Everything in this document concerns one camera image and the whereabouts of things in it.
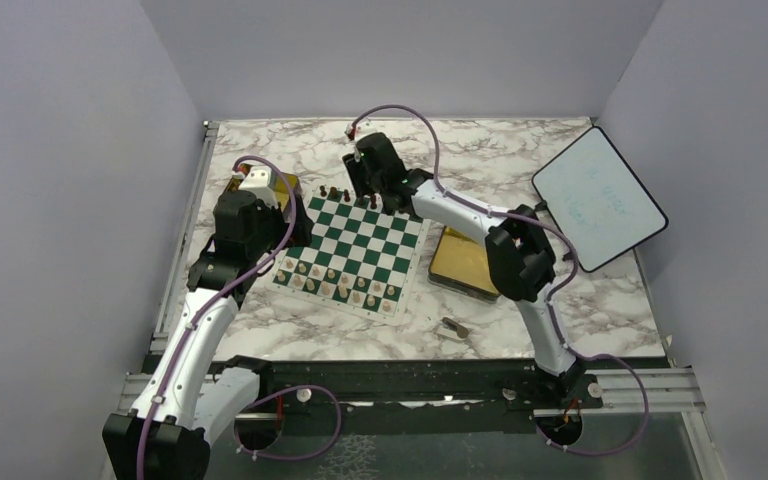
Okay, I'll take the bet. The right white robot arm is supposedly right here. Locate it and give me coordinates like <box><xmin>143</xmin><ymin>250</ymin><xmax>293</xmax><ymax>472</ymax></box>
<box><xmin>342</xmin><ymin>132</ymin><xmax>585</xmax><ymax>407</ymax></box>

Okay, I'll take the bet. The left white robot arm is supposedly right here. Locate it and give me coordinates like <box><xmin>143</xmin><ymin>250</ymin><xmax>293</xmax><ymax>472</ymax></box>
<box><xmin>102</xmin><ymin>190</ymin><xmax>313</xmax><ymax>479</ymax></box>

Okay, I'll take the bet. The gold tin with dark pieces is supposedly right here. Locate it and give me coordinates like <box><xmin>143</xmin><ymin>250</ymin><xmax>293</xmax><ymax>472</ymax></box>
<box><xmin>223</xmin><ymin>174</ymin><xmax>305</xmax><ymax>213</ymax></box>

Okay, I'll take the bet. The light wooden chess pieces row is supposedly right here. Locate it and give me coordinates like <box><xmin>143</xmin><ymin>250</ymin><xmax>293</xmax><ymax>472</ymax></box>
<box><xmin>267</xmin><ymin>257</ymin><xmax>408</xmax><ymax>317</ymax></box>

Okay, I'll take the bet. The green and white chessboard mat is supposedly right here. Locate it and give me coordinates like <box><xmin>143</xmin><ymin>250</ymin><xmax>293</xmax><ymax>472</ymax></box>
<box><xmin>268</xmin><ymin>186</ymin><xmax>429</xmax><ymax>325</ymax></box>

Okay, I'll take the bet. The empty gold tin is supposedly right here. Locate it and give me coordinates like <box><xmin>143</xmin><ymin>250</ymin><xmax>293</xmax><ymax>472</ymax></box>
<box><xmin>428</xmin><ymin>227</ymin><xmax>500</xmax><ymax>303</ymax></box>

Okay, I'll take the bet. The small wooden piece on table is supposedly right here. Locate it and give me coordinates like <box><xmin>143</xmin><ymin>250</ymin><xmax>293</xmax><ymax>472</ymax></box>
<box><xmin>441</xmin><ymin>317</ymin><xmax>469</xmax><ymax>340</ymax></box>

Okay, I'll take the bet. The white tablet whiteboard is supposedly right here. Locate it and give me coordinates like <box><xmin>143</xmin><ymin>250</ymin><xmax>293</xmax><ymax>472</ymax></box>
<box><xmin>532</xmin><ymin>126</ymin><xmax>669</xmax><ymax>272</ymax></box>

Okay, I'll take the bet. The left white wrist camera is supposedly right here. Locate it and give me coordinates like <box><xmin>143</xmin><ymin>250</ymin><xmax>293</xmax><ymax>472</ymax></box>
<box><xmin>234</xmin><ymin>164</ymin><xmax>279</xmax><ymax>207</ymax></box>

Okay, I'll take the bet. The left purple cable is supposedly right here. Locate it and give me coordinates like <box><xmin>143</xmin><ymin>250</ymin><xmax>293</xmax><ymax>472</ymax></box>
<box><xmin>135</xmin><ymin>155</ymin><xmax>344</xmax><ymax>480</ymax></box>

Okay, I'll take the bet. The purple cable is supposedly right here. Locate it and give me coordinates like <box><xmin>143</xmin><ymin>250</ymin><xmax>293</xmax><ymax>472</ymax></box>
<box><xmin>135</xmin><ymin>155</ymin><xmax>344</xmax><ymax>480</ymax></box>
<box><xmin>350</xmin><ymin>103</ymin><xmax>652</xmax><ymax>460</ymax></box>

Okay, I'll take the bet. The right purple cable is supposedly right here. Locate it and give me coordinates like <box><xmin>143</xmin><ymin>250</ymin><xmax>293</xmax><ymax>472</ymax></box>
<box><xmin>350</xmin><ymin>103</ymin><xmax>652</xmax><ymax>460</ymax></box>

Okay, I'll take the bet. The aluminium frame rail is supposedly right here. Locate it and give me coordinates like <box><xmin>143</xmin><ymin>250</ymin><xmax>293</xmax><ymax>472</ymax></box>
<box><xmin>148</xmin><ymin>120</ymin><xmax>221</xmax><ymax>354</ymax></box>

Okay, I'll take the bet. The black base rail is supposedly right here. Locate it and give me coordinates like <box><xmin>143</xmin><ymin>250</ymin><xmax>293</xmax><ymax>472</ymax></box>
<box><xmin>208</xmin><ymin>356</ymin><xmax>625</xmax><ymax>437</ymax></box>

